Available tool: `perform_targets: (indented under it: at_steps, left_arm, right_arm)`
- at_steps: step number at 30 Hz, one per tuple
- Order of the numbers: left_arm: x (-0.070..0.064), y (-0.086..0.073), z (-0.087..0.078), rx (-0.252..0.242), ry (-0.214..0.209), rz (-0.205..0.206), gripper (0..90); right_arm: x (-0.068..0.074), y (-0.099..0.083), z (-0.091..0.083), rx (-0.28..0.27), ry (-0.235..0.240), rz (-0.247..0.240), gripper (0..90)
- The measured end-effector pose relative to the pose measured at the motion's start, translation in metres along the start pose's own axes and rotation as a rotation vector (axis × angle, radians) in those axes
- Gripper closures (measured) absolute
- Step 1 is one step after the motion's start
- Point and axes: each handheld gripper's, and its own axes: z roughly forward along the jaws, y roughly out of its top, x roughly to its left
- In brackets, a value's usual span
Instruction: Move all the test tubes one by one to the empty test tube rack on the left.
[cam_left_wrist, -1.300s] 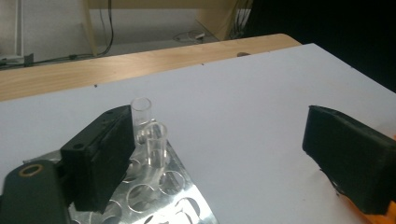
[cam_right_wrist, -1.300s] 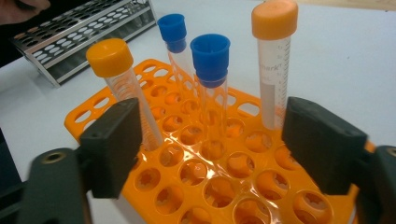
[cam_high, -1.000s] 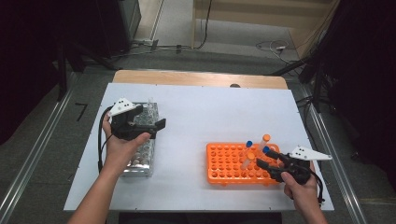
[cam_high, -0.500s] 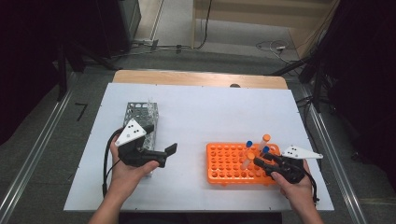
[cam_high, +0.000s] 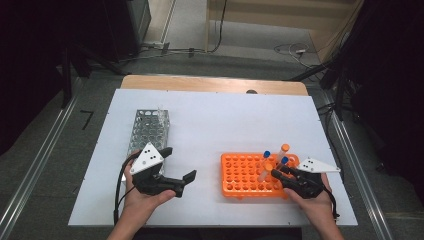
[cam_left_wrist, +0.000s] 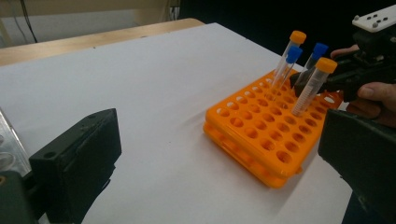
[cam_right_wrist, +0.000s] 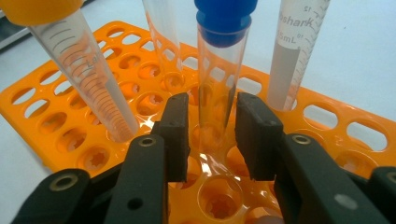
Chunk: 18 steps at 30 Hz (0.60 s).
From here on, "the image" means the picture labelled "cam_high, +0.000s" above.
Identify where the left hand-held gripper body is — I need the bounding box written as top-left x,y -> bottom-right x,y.
129,142 -> 186,198

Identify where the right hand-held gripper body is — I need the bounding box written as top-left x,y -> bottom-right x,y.
280,157 -> 342,200

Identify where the orange cap graduated tube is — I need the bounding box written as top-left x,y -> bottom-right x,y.
274,143 -> 291,166
257,163 -> 274,184

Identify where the metal tube rack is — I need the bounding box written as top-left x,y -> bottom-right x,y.
121,108 -> 171,184

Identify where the orange plastic tube rack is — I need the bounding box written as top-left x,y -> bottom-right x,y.
220,152 -> 301,200

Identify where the person's left hand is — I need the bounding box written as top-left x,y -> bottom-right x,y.
123,150 -> 177,218

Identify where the person's right hand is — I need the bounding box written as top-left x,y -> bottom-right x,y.
284,173 -> 334,219

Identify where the blue cap test tube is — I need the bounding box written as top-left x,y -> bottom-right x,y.
276,156 -> 290,171
260,150 -> 272,168

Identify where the white board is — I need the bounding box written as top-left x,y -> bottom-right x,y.
68,88 -> 359,228

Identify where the person's dark clothing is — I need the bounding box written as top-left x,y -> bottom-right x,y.
133,226 -> 304,240

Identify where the wooden table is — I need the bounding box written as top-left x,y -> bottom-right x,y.
119,74 -> 309,97

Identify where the black metal stand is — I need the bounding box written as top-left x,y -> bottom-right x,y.
289,49 -> 368,123
59,43 -> 129,109

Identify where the power strip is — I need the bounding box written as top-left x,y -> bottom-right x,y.
141,40 -> 172,56

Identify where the dark cabinet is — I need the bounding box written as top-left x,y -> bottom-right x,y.
99,0 -> 153,64

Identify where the dark curtain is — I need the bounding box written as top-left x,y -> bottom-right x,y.
346,0 -> 424,194
0,0 -> 104,158

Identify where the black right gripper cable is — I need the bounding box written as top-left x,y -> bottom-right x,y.
323,184 -> 341,220

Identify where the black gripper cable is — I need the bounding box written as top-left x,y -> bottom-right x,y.
113,154 -> 136,225
323,184 -> 341,220

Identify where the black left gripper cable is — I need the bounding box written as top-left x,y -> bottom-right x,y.
113,154 -> 136,225

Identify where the aluminium floor rail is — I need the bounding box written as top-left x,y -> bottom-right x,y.
0,76 -> 83,240
314,88 -> 396,240

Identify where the grey floor cable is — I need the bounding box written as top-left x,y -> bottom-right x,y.
119,46 -> 208,64

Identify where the white cable with plug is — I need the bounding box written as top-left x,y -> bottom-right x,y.
273,42 -> 323,70

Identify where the black hanging cable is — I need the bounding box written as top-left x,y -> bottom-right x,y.
205,0 -> 229,54

